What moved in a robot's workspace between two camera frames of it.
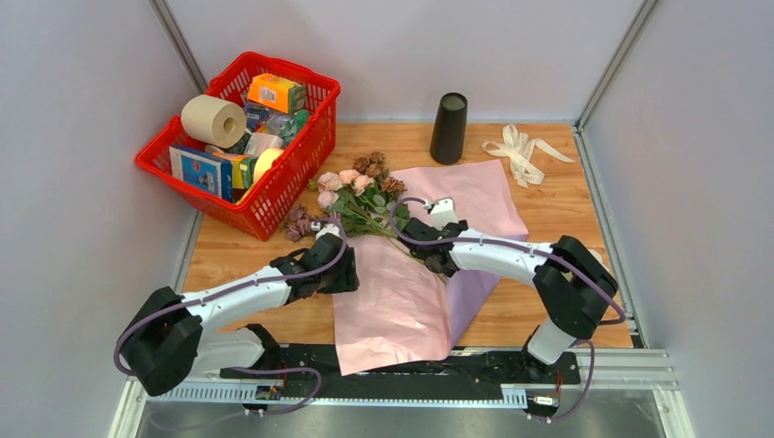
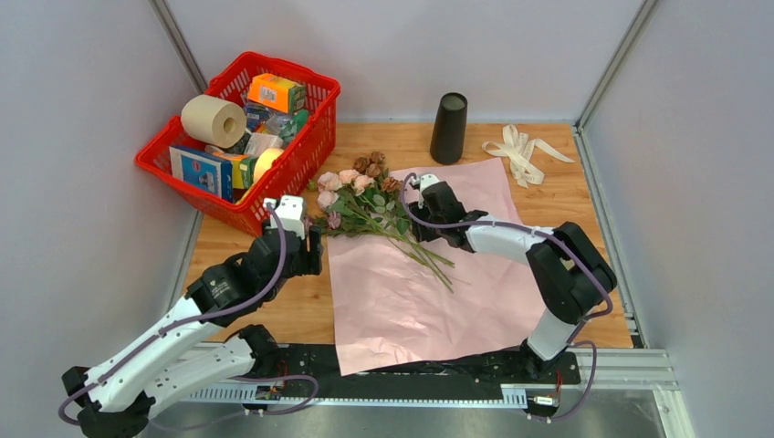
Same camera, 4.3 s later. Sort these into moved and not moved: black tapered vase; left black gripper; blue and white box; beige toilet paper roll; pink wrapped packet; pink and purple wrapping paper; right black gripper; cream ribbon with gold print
Moved: left black gripper; right black gripper; pink and purple wrapping paper
Not moved: cream ribbon with gold print; pink wrapped packet; beige toilet paper roll; black tapered vase; blue and white box
